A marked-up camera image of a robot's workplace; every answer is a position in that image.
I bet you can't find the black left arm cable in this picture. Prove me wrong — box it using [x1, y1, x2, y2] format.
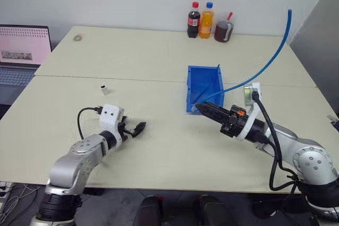
[77, 106, 104, 140]

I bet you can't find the white power strip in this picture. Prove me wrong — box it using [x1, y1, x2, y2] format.
[0, 180, 14, 198]

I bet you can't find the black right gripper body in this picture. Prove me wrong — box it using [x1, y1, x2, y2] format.
[219, 105, 249, 139]

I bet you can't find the white floor cable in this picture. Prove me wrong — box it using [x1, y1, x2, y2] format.
[0, 183, 42, 220]

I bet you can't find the blue network cable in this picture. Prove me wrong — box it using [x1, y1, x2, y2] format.
[191, 8, 293, 113]

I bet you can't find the grey laptop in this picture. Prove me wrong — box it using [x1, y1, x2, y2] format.
[0, 24, 52, 105]

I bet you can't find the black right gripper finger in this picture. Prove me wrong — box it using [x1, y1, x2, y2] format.
[198, 101, 234, 119]
[199, 105, 229, 127]

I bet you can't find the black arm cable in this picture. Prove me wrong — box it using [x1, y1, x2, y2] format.
[77, 106, 104, 140]
[251, 89, 306, 192]

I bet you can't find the cola bottle red cap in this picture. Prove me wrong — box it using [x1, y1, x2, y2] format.
[186, 1, 201, 39]

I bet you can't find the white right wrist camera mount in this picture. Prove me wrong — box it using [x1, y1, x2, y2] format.
[235, 82, 263, 142]

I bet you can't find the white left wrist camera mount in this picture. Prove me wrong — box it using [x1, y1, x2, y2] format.
[99, 103, 126, 148]

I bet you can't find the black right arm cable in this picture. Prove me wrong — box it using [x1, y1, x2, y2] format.
[251, 89, 306, 192]

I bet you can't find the blue plastic bin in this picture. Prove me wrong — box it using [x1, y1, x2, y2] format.
[185, 65, 226, 116]

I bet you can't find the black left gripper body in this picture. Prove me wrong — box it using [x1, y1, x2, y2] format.
[118, 116, 133, 142]

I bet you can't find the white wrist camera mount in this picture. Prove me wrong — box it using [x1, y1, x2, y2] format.
[235, 82, 263, 142]
[99, 103, 126, 148]

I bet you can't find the dark rounded shape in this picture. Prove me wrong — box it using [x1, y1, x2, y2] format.
[131, 195, 164, 226]
[195, 194, 234, 226]

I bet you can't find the thin blue cable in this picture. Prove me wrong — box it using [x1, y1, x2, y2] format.
[195, 64, 221, 104]

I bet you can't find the clear cup with dark liquid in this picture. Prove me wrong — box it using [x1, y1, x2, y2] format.
[213, 11, 237, 43]

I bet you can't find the orange soda bottle blue cap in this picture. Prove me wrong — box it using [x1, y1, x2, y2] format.
[199, 2, 215, 39]

